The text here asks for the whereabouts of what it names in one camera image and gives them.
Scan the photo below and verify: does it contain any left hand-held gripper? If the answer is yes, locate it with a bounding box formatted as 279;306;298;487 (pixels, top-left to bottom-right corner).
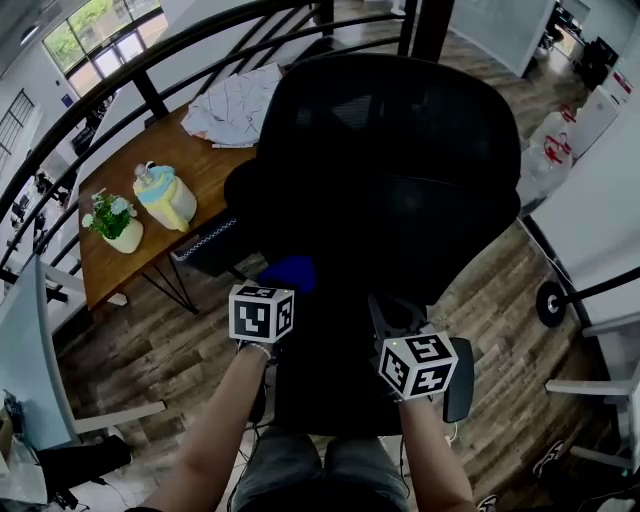
228;283;297;352

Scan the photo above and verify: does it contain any clear water jug red handle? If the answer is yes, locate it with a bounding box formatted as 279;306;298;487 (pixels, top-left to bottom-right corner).
514;132;576;214
530;107;577;151

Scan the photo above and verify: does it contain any black chair seat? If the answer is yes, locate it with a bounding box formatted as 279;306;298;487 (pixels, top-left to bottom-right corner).
272;294;446;439

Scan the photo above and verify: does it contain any blue cloth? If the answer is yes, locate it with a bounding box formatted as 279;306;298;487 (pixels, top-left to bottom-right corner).
257;254;319;296

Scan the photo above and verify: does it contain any cream pitcher with blue lid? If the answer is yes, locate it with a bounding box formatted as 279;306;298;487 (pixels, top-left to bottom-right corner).
132;160;199;234

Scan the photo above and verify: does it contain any white desk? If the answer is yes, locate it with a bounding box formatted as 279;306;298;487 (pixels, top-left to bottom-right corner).
0;254;167;451

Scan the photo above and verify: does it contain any person's left forearm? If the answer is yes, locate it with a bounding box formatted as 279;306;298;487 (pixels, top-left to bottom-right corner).
142;344;271;512

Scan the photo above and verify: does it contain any white checked fabric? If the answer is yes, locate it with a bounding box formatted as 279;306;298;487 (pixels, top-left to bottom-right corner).
179;62;284;150

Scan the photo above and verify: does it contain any person's right forearm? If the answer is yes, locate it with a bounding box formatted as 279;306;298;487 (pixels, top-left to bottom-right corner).
398;397;474;512

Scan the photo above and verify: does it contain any red and white sign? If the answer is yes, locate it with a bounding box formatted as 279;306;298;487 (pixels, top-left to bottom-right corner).
612;69;635;106

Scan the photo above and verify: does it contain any white table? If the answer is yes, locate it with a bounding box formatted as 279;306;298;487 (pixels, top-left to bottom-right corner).
544;309;640;474

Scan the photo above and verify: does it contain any green plant in cream pot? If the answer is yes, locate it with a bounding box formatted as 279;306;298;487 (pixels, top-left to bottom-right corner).
81;188;145;255

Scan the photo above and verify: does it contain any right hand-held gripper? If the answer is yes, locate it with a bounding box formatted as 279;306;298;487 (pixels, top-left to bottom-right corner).
367;294;460;402

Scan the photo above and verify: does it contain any dark chair with patterned trim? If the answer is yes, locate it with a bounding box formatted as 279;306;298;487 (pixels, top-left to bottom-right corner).
168;215;266;281

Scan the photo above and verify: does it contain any black chair armrest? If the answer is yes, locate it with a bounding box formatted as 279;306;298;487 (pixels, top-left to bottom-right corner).
442;337;475;425

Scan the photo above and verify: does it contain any wooden table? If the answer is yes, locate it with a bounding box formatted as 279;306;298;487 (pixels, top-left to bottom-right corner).
78;102;261;316

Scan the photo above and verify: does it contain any black mesh chair headrest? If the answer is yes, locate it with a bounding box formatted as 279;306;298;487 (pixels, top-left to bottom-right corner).
257;52;523;201

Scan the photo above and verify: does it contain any black curved railing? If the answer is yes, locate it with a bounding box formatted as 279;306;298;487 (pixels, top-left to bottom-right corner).
0;0;419;301

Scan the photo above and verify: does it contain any black coat stand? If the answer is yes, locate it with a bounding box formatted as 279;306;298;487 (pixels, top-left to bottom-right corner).
535;267;640;330

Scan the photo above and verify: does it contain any large window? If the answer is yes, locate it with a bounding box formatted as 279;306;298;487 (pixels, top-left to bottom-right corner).
42;0;169;99

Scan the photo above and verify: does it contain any black mesh office chair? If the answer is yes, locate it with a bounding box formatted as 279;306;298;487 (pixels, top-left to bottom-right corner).
223;158;523;321

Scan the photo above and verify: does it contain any white water dispenser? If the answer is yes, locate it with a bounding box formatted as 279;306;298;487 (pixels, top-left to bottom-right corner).
574;84;622;159

